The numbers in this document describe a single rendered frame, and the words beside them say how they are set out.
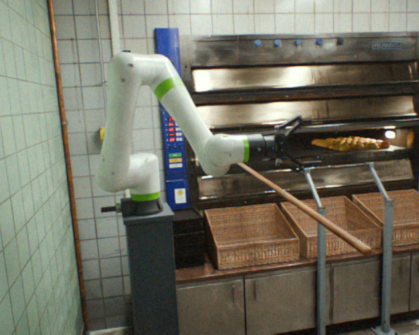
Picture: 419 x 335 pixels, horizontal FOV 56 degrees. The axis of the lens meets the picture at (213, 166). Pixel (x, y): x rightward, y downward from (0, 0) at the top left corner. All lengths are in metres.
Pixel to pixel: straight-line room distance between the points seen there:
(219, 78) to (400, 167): 1.68
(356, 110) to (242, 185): 1.08
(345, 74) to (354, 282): 1.53
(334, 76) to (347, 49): 0.23
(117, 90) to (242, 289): 1.64
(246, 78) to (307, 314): 1.69
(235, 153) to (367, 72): 2.19
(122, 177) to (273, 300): 1.55
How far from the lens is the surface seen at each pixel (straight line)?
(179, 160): 2.83
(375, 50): 3.40
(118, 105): 1.44
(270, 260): 2.67
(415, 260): 3.15
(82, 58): 2.85
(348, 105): 3.26
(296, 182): 3.12
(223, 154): 1.27
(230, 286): 2.61
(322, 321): 2.89
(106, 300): 3.17
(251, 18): 3.00
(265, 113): 2.97
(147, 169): 1.61
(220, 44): 2.93
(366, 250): 1.35
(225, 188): 2.95
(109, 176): 1.51
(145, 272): 1.72
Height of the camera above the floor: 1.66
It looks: 10 degrees down
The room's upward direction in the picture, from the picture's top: 3 degrees counter-clockwise
